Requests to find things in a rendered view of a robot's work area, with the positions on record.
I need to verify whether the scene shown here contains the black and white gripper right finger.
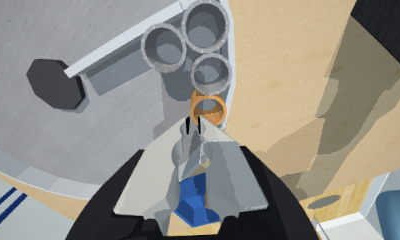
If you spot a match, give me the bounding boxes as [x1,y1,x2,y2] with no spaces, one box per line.
[198,115,319,240]

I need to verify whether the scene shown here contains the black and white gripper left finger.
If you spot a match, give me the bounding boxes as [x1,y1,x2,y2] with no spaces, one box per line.
[65,116,190,240]

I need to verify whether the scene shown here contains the grey metal sleeve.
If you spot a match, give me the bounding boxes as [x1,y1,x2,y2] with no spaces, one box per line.
[182,0,230,53]
[190,51,232,96]
[141,23,189,73]

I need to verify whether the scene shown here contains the blue crate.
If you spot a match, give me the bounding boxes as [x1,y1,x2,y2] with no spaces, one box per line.
[173,172,220,228]

